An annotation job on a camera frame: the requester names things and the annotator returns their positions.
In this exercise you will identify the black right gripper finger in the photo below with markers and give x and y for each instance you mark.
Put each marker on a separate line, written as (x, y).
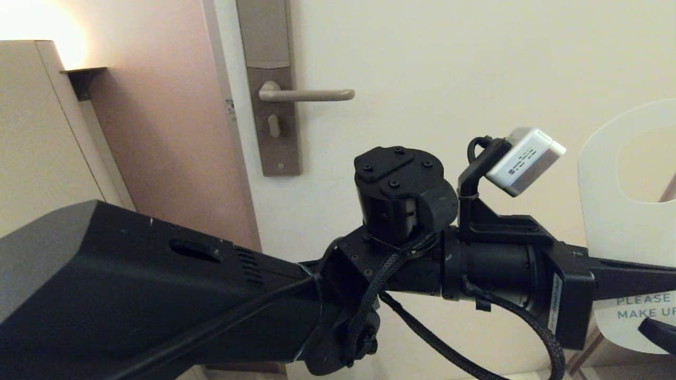
(660, 332)

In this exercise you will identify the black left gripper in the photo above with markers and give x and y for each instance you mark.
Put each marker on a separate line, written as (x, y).
(496, 264)

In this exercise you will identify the blue and white door hanger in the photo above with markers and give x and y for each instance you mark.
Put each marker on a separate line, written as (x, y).
(602, 211)

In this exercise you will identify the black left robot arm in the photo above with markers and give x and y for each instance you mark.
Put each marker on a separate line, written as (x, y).
(132, 295)

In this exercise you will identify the white room door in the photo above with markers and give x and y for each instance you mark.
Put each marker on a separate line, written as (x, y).
(422, 53)

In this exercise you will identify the metal door latch bolt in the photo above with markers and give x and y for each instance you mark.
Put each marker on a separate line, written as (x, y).
(230, 107)

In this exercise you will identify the bronze door lock plate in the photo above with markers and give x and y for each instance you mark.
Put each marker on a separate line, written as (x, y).
(266, 37)

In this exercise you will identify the beige cabinet panel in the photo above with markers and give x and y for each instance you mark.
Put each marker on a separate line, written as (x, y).
(31, 105)

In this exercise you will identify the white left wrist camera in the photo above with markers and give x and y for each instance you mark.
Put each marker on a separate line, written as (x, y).
(523, 161)

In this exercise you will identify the dark wall lamp fixture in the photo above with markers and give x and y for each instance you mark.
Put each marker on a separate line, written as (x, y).
(83, 79)

